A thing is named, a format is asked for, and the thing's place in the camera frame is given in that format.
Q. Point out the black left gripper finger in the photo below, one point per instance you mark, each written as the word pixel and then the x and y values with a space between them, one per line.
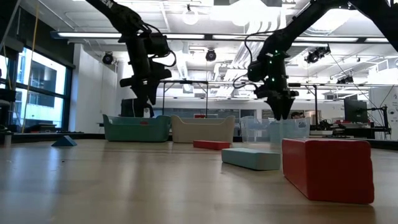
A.
pixel 153 91
pixel 143 101

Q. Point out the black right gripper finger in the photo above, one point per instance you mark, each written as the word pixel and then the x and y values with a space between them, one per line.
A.
pixel 276 109
pixel 286 109

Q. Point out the light teal cube block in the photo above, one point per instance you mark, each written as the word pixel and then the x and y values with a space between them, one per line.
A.
pixel 276 133

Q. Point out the blue triangular wedge block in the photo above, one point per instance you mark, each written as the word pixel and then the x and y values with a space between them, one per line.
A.
pixel 64 142

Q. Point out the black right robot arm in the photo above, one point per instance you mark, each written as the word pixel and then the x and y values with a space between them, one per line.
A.
pixel 382 18

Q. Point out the person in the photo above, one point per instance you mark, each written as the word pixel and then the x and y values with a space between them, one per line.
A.
pixel 297 115

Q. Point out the black computer monitor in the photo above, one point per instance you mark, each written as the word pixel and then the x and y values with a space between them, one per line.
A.
pixel 126 109
pixel 356 112

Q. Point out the clear plastic bin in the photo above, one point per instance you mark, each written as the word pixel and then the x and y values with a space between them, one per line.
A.
pixel 258 133

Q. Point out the teal plastic bin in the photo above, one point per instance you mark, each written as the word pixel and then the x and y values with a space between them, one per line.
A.
pixel 136 132

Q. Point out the round black ceiling fixture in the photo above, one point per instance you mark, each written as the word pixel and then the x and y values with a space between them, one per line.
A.
pixel 108 58
pixel 210 55

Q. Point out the black track light cluster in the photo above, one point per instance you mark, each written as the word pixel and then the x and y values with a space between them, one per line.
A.
pixel 315 56
pixel 345 80

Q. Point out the red background object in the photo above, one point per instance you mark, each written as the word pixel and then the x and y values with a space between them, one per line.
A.
pixel 200 116

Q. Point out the long light teal block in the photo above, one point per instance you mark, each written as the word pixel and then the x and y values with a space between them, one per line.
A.
pixel 248 159

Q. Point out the black beam with light strips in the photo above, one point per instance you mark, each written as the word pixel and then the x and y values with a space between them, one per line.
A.
pixel 93 35

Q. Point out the cream white plastic bin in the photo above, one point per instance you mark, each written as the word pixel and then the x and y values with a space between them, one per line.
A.
pixel 202 132

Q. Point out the large red block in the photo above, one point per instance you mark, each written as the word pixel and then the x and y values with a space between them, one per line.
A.
pixel 326 171

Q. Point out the long flat red block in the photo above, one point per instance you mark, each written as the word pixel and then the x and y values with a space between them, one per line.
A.
pixel 211 145

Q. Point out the background black robot rig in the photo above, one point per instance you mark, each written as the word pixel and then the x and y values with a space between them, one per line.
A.
pixel 373 132

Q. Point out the large window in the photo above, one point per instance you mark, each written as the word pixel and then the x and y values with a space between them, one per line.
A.
pixel 43 77

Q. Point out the white cup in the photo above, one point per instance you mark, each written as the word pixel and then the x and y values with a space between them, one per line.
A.
pixel 7 140

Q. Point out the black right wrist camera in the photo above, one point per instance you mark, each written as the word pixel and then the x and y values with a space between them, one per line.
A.
pixel 257 71

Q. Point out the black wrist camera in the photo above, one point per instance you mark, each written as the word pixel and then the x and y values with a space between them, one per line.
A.
pixel 257 71
pixel 157 45

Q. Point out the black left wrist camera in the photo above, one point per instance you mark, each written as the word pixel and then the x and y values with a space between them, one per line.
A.
pixel 157 45

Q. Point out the black table edge rail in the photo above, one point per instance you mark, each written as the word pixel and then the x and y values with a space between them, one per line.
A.
pixel 46 136

